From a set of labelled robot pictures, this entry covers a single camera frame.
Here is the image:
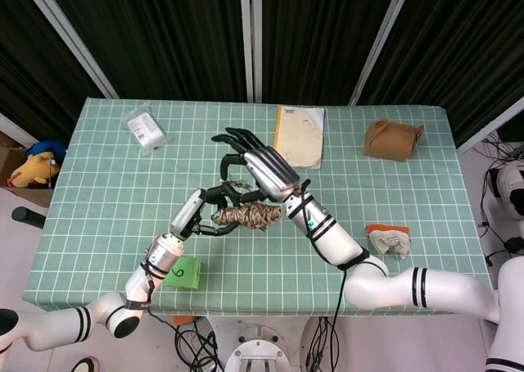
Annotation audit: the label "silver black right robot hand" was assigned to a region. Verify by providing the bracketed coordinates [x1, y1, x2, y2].
[210, 127, 302, 204]

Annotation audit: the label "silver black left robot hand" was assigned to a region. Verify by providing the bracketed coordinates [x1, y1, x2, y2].
[169, 185, 257, 240]

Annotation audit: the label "twine rope bundle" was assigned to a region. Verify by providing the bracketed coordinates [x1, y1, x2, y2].
[210, 176, 283, 232]

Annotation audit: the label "metal robot base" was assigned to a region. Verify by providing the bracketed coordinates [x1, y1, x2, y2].
[202, 316, 328, 372]

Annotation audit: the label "worn cream notebook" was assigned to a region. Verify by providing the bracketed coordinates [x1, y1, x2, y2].
[273, 104, 327, 170]

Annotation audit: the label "green numbered cube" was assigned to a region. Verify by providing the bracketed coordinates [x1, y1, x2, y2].
[162, 256, 202, 290]

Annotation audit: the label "green checked tablecloth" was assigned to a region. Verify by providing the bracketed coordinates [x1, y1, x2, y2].
[22, 97, 499, 318]

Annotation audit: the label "clear plastic packet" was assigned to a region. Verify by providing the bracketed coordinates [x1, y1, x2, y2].
[121, 101, 169, 157]

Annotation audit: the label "brown paper bag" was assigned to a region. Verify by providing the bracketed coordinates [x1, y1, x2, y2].
[363, 119, 426, 162]

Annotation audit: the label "black curtain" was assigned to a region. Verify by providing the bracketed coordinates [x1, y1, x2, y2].
[0, 0, 103, 143]
[261, 0, 400, 105]
[358, 0, 524, 147]
[40, 0, 249, 101]

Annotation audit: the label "yellow plush toy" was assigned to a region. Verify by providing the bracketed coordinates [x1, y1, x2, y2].
[7, 151, 62, 189]

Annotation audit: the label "black cylinder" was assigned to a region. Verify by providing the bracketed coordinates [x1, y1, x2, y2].
[11, 206, 47, 230]

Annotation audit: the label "brown cardboard box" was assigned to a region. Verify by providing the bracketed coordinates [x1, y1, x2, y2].
[0, 130, 56, 209]

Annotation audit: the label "white round device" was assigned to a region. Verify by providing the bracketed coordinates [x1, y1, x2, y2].
[489, 165, 524, 220]

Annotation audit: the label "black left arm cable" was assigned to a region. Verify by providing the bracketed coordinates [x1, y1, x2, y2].
[143, 304, 183, 330]

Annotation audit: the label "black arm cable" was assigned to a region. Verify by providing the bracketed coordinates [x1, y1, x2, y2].
[143, 304, 183, 330]
[300, 179, 369, 372]

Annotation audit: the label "white frame post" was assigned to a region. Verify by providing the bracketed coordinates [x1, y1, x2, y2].
[0, 112, 36, 146]
[455, 97, 524, 155]
[18, 0, 120, 100]
[239, 0, 264, 103]
[349, 0, 417, 107]

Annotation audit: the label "black floor cable tangle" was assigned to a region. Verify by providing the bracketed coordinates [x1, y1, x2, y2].
[174, 318, 225, 372]

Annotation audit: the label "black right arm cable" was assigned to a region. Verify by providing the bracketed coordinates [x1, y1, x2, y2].
[300, 179, 369, 372]

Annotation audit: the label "black cable bundle at base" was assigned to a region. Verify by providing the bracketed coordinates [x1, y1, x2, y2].
[305, 316, 341, 372]

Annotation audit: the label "thin black floor cables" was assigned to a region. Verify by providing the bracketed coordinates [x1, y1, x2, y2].
[477, 134, 524, 266]

